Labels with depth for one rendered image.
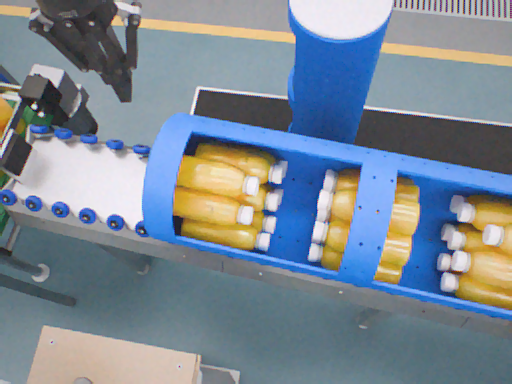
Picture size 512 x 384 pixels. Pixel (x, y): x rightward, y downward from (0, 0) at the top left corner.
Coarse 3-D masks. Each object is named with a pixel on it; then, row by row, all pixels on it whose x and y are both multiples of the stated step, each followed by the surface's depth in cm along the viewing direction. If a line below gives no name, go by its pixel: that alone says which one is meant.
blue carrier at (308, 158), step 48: (192, 144) 115; (240, 144) 111; (288, 144) 92; (336, 144) 95; (144, 192) 91; (288, 192) 115; (384, 192) 86; (432, 192) 107; (480, 192) 104; (192, 240) 97; (288, 240) 111; (384, 240) 85; (432, 240) 110; (384, 288) 92; (432, 288) 102
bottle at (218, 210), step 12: (180, 192) 99; (192, 192) 99; (180, 204) 98; (192, 204) 98; (204, 204) 98; (216, 204) 97; (228, 204) 97; (180, 216) 100; (192, 216) 99; (204, 216) 98; (216, 216) 97; (228, 216) 97; (240, 216) 98
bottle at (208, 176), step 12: (192, 156) 98; (180, 168) 96; (192, 168) 96; (204, 168) 95; (216, 168) 95; (228, 168) 95; (180, 180) 97; (192, 180) 96; (204, 180) 95; (216, 180) 95; (228, 180) 95; (240, 180) 95; (204, 192) 98; (216, 192) 96; (228, 192) 96; (240, 192) 96
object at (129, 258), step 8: (104, 248) 166; (112, 248) 167; (120, 248) 175; (120, 256) 176; (128, 256) 184; (136, 256) 192; (128, 264) 191; (136, 264) 194; (144, 264) 204; (144, 272) 208
